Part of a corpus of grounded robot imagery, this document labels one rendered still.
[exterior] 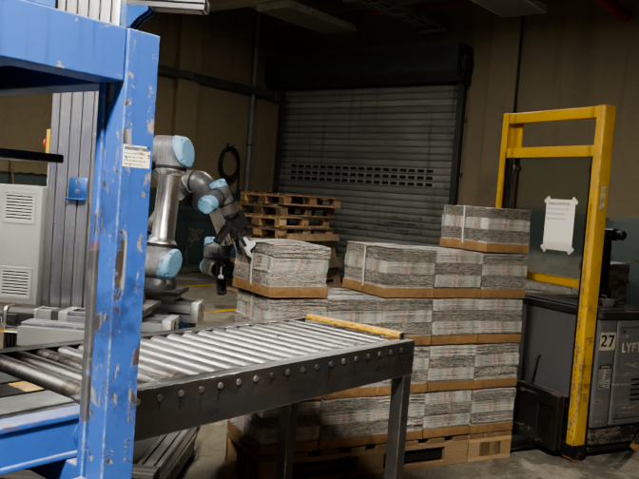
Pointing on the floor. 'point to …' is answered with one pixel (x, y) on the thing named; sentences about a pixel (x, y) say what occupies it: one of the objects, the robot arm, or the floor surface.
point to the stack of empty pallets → (262, 210)
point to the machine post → (117, 263)
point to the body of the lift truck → (606, 416)
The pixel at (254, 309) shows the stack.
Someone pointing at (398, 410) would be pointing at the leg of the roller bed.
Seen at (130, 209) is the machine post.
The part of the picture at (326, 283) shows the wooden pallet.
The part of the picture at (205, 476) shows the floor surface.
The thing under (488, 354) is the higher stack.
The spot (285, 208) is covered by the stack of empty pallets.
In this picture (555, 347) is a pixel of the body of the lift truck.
